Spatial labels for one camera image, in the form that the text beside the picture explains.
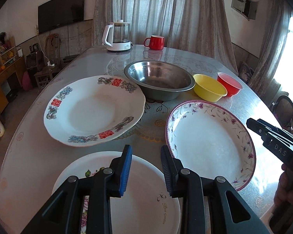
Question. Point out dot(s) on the white plate red characters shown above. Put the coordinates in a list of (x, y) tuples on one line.
[(94, 110)]

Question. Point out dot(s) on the yellow plastic bowl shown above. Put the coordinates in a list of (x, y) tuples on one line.
[(208, 88)]

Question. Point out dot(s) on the red ceramic mug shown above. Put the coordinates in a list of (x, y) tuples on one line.
[(154, 42)]

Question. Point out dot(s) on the stainless steel bowl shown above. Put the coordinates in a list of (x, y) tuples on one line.
[(159, 80)]

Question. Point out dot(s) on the white plate purple floral rim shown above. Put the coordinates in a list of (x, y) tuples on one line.
[(211, 141)]

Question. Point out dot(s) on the wooden cabinet with shelves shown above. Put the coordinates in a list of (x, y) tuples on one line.
[(10, 64)]

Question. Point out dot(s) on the white glass electric kettle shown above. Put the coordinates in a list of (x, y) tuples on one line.
[(116, 36)]

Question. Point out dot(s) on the white plate rose print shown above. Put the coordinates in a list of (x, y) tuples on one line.
[(145, 207)]

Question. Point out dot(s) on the red plastic bowl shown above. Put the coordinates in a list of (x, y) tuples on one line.
[(232, 86)]

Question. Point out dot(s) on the person's right hand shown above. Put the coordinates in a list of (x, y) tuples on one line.
[(282, 194)]

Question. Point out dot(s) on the dark round-back chair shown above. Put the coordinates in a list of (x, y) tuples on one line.
[(282, 109)]

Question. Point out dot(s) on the wall electrical panel box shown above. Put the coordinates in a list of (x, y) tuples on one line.
[(247, 8)]

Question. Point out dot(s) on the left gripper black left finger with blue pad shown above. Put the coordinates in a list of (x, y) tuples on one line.
[(62, 212)]

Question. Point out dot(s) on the wooden chair by wall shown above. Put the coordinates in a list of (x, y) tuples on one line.
[(41, 64)]

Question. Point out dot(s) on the black wall television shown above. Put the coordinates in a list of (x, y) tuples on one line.
[(58, 13)]

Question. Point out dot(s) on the beige right window curtain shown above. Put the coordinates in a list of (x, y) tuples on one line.
[(273, 44)]

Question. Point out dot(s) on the beige centre curtain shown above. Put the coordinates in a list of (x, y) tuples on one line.
[(198, 26)]

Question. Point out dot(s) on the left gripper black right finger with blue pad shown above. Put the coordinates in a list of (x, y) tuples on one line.
[(207, 204)]

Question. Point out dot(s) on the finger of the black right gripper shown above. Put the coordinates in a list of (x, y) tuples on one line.
[(258, 126), (277, 131)]

